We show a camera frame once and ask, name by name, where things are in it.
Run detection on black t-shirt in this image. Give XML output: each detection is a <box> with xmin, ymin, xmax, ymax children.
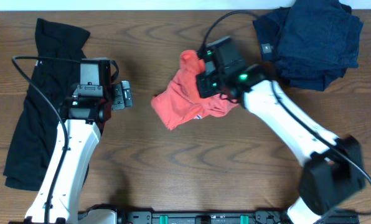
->
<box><xmin>4</xmin><ymin>19</ymin><xmax>90</xmax><ymax>191</ymax></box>

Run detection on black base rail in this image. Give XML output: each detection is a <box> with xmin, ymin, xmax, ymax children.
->
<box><xmin>78</xmin><ymin>203</ymin><xmax>360</xmax><ymax>224</ymax></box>

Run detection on red soccer t-shirt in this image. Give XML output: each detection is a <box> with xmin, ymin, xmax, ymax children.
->
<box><xmin>151</xmin><ymin>50</ymin><xmax>237</xmax><ymax>130</ymax></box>

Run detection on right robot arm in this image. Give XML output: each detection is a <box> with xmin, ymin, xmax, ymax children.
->
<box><xmin>196</xmin><ymin>37</ymin><xmax>365</xmax><ymax>223</ymax></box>

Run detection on folded navy blue clothes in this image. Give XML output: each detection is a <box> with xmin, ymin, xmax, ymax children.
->
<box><xmin>253</xmin><ymin>0</ymin><xmax>364</xmax><ymax>91</ymax></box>

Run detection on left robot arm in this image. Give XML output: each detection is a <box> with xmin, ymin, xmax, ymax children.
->
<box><xmin>23</xmin><ymin>58</ymin><xmax>133</xmax><ymax>224</ymax></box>

